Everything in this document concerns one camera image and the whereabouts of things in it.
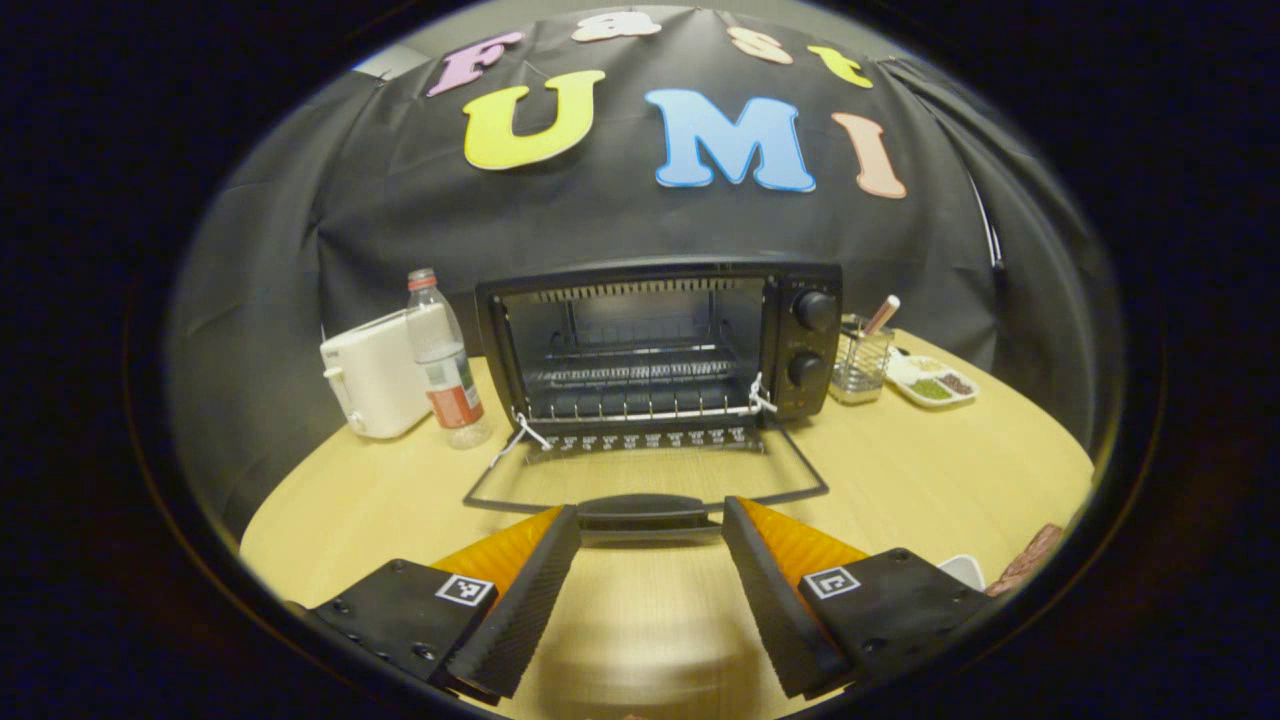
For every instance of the white toaster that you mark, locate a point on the white toaster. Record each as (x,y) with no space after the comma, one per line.
(375,380)

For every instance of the brown steak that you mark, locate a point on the brown steak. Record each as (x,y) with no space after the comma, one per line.
(1030,555)

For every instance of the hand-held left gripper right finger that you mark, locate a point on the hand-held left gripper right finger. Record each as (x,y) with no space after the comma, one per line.
(780,610)

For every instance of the pink and white tube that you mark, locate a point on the pink and white tube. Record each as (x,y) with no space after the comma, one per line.
(882,313)

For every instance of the clear plastic water bottle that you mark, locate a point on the clear plastic water bottle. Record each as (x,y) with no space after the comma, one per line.
(445,360)

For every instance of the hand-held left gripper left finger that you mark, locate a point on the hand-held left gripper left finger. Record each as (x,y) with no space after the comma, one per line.
(525,610)

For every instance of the white divided bean dish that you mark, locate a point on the white divided bean dish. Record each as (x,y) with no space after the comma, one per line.
(935,388)

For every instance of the black electric oven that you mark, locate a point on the black electric oven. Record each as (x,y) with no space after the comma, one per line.
(815,350)

